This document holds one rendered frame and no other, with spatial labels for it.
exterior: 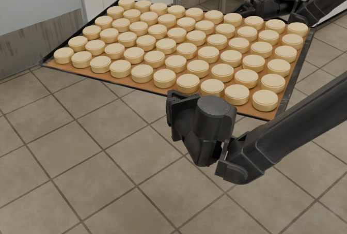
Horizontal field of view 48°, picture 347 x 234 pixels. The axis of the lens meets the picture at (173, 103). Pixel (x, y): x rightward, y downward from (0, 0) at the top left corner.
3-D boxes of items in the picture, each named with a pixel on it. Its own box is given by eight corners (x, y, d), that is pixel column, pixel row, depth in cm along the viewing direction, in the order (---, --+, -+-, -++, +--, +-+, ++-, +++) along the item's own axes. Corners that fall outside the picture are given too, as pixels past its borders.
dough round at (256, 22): (266, 26, 104) (267, 19, 102) (253, 33, 102) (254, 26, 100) (253, 20, 107) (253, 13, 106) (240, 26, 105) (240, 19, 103)
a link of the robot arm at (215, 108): (243, 188, 67) (252, 157, 74) (262, 138, 60) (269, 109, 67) (179, 165, 69) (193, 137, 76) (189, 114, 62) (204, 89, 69)
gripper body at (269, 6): (248, -9, 110) (270, -14, 112) (245, 23, 117) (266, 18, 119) (259, 0, 106) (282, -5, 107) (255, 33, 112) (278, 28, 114)
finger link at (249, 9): (221, 4, 110) (250, -2, 112) (220, 26, 115) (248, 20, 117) (232, 14, 105) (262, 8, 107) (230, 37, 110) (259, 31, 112)
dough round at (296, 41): (281, 50, 94) (282, 43, 93) (280, 40, 98) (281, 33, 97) (302, 51, 93) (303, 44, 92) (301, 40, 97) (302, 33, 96)
